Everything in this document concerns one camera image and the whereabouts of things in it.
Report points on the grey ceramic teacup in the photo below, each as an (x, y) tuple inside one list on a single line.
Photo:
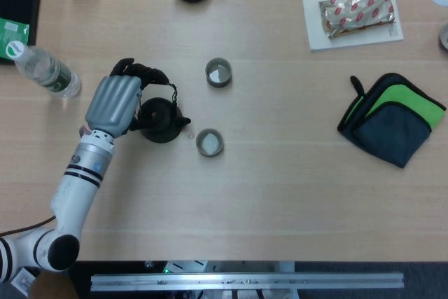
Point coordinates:
[(210, 153), (218, 82)]

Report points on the folded grey green cloth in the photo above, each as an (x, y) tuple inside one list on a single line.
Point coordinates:
[(392, 138)]

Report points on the white notebook orange edge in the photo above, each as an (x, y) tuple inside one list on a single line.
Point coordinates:
[(315, 33)]

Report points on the orange brown seat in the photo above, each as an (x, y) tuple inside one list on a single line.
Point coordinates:
[(52, 290)]

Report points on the small dark ceramic bowl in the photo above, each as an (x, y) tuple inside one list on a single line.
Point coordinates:
[(444, 38)]

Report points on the black iron teapot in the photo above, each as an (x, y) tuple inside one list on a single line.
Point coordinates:
[(161, 131)]

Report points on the silver foil tea package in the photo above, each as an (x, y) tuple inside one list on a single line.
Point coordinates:
[(353, 12)]

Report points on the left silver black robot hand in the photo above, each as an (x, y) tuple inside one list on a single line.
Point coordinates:
[(112, 106)]

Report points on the clear plastic water bottle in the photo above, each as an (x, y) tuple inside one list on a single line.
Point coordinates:
[(49, 71)]

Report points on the aluminium rail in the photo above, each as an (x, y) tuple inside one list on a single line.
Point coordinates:
[(245, 279)]

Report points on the white floor socket box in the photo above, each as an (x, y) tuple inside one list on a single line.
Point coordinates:
[(22, 283)]

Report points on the green snack packet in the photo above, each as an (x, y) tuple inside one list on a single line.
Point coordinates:
[(10, 31)]

